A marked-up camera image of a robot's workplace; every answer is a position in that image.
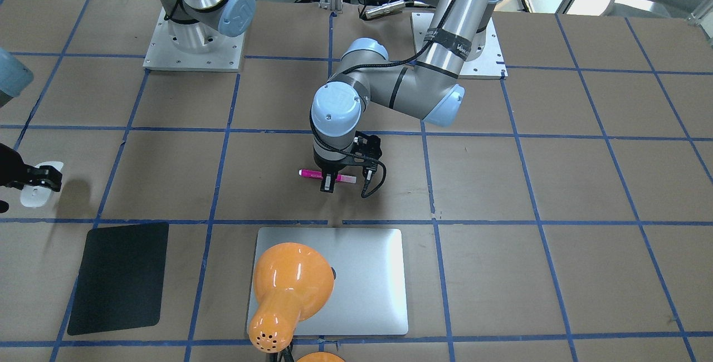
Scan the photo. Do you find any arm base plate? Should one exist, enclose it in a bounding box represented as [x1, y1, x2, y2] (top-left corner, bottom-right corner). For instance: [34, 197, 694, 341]
[143, 10, 246, 72]
[411, 12, 509, 79]

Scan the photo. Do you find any white computer mouse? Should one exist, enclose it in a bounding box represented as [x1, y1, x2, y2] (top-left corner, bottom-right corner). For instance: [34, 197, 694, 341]
[19, 161, 64, 209]

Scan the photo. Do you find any orange desk lamp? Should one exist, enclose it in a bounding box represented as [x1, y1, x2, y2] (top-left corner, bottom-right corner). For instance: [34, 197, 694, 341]
[247, 242, 336, 361]

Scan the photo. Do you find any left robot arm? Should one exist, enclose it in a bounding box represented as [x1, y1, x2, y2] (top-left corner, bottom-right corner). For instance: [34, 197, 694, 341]
[310, 0, 499, 199]

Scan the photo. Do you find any pink marker pen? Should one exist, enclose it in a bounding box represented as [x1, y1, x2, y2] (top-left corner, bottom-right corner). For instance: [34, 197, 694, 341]
[298, 169, 357, 184]

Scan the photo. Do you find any black mousepad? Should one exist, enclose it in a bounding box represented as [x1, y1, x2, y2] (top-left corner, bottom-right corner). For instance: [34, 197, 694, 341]
[66, 222, 170, 336]

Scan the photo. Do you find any silver laptop notebook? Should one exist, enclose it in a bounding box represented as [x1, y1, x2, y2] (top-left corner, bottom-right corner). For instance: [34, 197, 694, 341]
[255, 227, 408, 336]

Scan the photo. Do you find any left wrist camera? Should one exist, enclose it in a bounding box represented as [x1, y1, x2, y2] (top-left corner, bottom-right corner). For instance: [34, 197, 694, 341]
[352, 131, 382, 170]

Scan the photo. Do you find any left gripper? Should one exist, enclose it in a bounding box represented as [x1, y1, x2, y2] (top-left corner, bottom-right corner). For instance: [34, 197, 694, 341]
[313, 150, 349, 193]

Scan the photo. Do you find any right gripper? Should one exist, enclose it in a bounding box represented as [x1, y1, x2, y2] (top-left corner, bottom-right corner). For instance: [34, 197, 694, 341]
[1, 144, 63, 192]

